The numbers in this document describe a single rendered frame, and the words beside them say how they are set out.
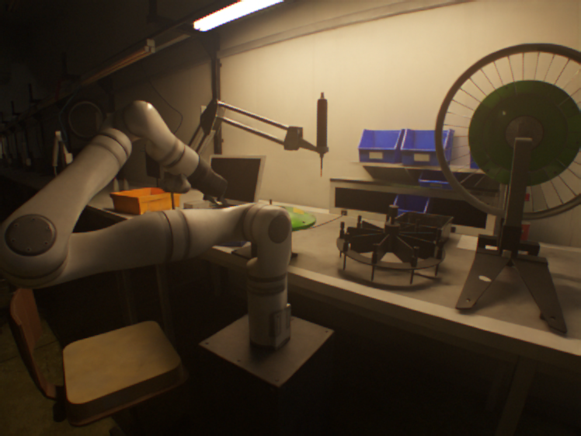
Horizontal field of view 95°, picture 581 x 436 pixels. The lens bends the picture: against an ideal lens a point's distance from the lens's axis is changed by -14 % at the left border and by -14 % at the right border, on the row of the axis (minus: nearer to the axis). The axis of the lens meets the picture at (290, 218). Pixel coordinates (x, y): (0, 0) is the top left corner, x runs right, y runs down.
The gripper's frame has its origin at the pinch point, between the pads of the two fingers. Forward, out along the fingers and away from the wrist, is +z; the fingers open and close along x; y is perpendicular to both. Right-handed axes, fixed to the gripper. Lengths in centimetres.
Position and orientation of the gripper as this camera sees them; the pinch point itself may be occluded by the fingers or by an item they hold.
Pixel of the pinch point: (225, 206)
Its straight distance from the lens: 88.5
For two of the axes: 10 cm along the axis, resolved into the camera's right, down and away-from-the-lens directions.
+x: -8.6, -1.1, 4.9
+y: 2.9, -9.1, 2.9
